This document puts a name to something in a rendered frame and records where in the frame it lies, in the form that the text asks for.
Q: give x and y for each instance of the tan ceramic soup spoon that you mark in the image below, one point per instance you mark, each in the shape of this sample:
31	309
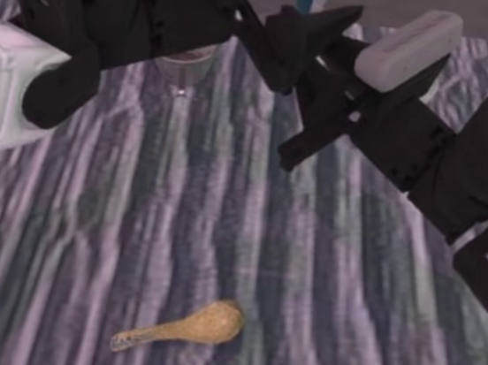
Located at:
204	322

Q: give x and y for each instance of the purple grey streaked tablecloth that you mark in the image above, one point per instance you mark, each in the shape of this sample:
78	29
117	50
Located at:
228	234

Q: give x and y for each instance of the clear glass cup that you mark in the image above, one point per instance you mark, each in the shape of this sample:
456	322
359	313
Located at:
184	70

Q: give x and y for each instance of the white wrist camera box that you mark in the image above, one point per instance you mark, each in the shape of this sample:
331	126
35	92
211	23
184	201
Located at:
409	49

